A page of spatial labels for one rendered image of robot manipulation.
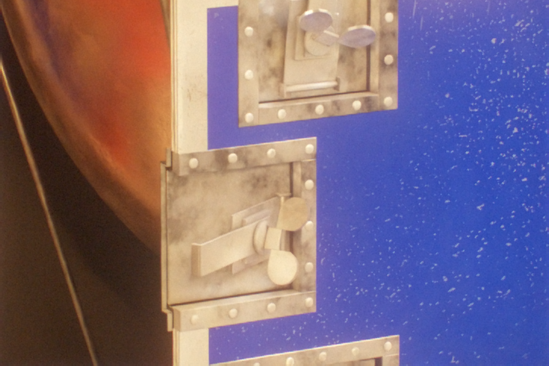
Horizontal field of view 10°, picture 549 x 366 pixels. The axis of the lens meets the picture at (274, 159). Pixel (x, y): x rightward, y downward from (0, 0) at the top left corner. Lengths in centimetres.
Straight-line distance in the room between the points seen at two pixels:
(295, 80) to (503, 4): 17
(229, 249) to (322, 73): 15
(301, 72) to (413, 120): 10
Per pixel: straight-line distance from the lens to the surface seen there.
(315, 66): 210
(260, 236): 207
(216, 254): 203
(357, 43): 208
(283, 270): 206
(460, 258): 218
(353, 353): 215
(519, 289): 221
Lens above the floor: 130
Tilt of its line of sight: 13 degrees down
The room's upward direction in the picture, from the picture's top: straight up
